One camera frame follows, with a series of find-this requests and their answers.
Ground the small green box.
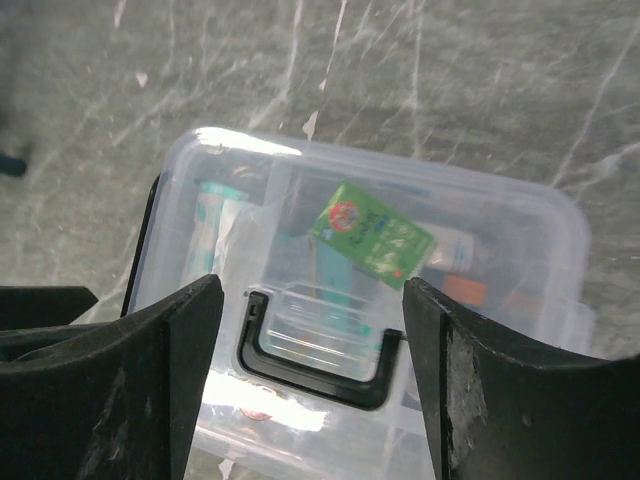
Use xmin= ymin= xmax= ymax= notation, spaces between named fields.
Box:
xmin=311 ymin=182 xmax=437 ymax=290

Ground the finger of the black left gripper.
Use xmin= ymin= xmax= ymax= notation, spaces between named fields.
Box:
xmin=0 ymin=286 xmax=98 ymax=331

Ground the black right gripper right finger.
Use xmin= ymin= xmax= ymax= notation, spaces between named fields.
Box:
xmin=403 ymin=278 xmax=639 ymax=479

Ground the teal white tube box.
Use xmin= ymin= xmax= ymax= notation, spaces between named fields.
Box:
xmin=181 ymin=181 xmax=248 ymax=285

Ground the amber bottle orange cap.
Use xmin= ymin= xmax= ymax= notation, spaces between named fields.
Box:
xmin=442 ymin=274 xmax=542 ymax=316

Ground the clear lid with black handle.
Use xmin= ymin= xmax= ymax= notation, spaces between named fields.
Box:
xmin=123 ymin=127 xmax=595 ymax=479

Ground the small red round item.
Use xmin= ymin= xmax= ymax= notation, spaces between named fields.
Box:
xmin=240 ymin=405 xmax=273 ymax=422

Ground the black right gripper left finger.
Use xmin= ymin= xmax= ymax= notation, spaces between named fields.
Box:
xmin=1 ymin=275 xmax=224 ymax=479

